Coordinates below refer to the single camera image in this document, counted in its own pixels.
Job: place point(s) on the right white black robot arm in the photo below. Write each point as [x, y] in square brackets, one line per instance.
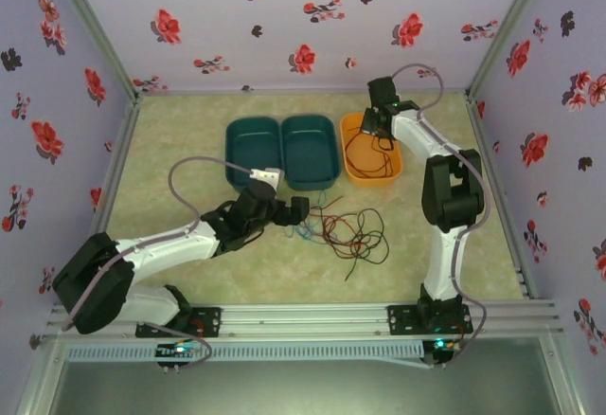
[445, 263]

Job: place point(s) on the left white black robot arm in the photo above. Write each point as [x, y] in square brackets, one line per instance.
[161, 244]

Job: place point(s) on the orange plastic bin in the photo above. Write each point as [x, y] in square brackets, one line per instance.
[374, 183]

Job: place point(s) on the teal plastic bin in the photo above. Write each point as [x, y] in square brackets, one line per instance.
[310, 149]
[251, 149]

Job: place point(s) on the small lit circuit board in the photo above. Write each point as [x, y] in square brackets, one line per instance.
[180, 349]
[440, 345]

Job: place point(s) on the grey metal panel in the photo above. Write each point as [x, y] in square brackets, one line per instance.
[303, 386]

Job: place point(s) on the aluminium frame rear rail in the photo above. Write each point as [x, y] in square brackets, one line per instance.
[303, 91]

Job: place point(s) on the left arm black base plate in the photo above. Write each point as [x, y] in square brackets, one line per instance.
[210, 320]

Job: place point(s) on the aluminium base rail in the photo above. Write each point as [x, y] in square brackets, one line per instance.
[303, 320]

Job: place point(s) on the aluminium frame side rail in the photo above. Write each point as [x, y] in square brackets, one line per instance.
[118, 159]
[502, 197]

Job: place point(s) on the aluminium frame post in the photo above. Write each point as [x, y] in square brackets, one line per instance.
[509, 31]
[99, 31]
[38, 382]
[561, 377]

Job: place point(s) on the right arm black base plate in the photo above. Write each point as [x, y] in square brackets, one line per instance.
[402, 320]

